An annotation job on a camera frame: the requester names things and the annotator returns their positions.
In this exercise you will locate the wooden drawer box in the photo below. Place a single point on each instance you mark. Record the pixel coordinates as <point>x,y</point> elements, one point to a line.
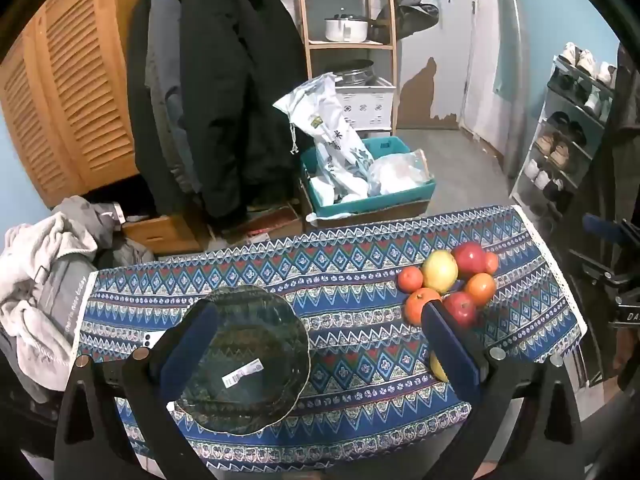
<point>160,232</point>

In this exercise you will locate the red apple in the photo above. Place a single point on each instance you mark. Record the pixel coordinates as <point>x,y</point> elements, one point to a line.
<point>461,308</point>
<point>469,258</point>

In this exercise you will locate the yellow lemon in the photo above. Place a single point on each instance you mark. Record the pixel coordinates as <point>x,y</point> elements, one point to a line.
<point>438,367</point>

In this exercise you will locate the small tangerine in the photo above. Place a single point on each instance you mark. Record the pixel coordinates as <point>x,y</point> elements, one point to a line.
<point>410,279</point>
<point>492,263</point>

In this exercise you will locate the orange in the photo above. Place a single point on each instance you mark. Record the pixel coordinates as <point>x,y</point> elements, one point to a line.
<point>481,288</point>
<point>417,306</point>

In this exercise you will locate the grey shoe rack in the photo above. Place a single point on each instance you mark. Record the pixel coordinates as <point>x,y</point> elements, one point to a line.
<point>543,110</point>

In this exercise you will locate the clear plastic bag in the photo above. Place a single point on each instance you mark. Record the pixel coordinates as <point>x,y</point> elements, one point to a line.
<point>400,172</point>

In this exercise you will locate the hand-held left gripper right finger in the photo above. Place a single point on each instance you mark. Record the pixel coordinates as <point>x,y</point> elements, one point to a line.
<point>452,355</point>

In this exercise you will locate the yellow-green apple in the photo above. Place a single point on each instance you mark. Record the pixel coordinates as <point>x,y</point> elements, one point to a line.
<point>440,271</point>

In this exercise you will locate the dark patterned glass bowl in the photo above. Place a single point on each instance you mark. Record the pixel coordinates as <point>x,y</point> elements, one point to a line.
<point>250,330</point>

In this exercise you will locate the white fleece garment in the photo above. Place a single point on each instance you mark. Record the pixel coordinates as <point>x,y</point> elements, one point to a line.
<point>40,260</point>

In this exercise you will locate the white door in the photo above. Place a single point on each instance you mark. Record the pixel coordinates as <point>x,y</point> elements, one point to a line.
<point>487,60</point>

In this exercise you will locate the wooden louvered wardrobe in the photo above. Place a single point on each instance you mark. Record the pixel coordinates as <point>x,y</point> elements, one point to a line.
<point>75,85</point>

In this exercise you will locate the white rice bag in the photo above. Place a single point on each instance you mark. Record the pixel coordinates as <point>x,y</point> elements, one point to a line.
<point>325,120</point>

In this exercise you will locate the grey backpack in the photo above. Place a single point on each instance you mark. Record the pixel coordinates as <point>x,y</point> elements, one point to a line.
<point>415,10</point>

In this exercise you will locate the group of assorted shoes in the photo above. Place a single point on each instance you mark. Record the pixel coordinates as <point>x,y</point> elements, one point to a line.
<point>560,152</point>

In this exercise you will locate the teal storage box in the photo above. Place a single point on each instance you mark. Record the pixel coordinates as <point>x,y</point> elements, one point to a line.
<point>320,195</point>

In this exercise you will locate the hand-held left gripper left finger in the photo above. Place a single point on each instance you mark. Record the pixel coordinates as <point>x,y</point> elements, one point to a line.
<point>187,347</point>

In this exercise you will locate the black winter coat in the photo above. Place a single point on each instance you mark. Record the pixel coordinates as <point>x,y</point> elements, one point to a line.
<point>225,85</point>

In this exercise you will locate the blue patterned tablecloth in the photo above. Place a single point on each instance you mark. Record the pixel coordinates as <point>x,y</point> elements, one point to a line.
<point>350,280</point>

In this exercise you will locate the white plastic basket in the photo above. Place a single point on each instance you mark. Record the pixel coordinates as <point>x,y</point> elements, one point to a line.
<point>367,107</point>

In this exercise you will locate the steel steamer pot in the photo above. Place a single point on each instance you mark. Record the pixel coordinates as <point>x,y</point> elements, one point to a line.
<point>357,72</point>

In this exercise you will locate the grey hanging jacket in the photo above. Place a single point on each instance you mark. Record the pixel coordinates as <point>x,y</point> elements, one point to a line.
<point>162,60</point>

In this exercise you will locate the white cooking pot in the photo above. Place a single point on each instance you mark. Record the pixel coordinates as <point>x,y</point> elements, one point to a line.
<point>345,30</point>

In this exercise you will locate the wooden shelf unit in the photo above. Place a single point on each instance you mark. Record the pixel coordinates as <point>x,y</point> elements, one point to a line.
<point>345,45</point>

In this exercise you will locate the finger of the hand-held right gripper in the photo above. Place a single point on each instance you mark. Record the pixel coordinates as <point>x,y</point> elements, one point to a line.
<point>597,266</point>
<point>602,227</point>

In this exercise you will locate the grey crumpled jacket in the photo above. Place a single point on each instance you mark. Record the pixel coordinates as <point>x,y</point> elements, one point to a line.
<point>85,210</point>

